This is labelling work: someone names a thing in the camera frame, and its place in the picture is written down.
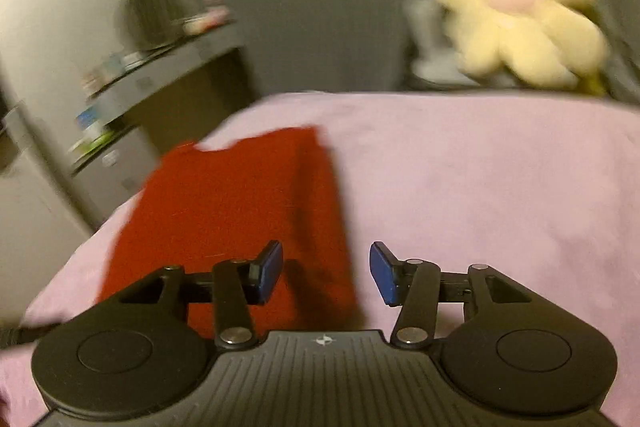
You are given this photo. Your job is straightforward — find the white drawer cabinet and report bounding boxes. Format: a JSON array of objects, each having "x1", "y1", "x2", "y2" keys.
[{"x1": 70, "y1": 126, "x2": 167, "y2": 230}]

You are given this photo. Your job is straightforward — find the bottles and green packets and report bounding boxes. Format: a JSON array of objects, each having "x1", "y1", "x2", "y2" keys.
[{"x1": 69, "y1": 103, "x2": 117, "y2": 164}]

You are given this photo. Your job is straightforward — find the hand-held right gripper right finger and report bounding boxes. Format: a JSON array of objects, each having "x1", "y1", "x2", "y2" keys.
[{"x1": 369, "y1": 242, "x2": 532, "y2": 349}]

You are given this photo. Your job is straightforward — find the grey desk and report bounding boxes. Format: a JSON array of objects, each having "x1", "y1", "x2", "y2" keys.
[{"x1": 82, "y1": 21, "x2": 257, "y2": 120}]

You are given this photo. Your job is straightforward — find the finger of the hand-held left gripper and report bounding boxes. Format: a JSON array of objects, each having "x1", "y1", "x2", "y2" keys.
[{"x1": 0, "y1": 323, "x2": 65, "y2": 351}]

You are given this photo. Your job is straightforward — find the pink bed sheet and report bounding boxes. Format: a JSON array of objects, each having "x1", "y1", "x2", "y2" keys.
[{"x1": 0, "y1": 92, "x2": 640, "y2": 427}]

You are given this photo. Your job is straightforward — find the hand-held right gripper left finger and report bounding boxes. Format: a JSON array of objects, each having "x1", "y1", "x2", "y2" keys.
[{"x1": 120, "y1": 240, "x2": 284, "y2": 349}]

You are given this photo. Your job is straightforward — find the pink plush toy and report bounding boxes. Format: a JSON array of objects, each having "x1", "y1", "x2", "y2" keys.
[{"x1": 182, "y1": 0, "x2": 234, "y2": 36}]

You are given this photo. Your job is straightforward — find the round grey fan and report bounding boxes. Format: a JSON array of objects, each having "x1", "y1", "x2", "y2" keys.
[{"x1": 114, "y1": 0, "x2": 189, "y2": 54}]

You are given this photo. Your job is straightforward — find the cream flower plush toy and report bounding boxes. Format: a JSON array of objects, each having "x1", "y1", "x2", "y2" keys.
[{"x1": 434, "y1": 0, "x2": 612, "y2": 90}]

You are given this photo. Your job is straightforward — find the red cloth garment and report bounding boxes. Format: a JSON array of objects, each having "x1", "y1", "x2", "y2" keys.
[{"x1": 99, "y1": 126, "x2": 362, "y2": 340}]

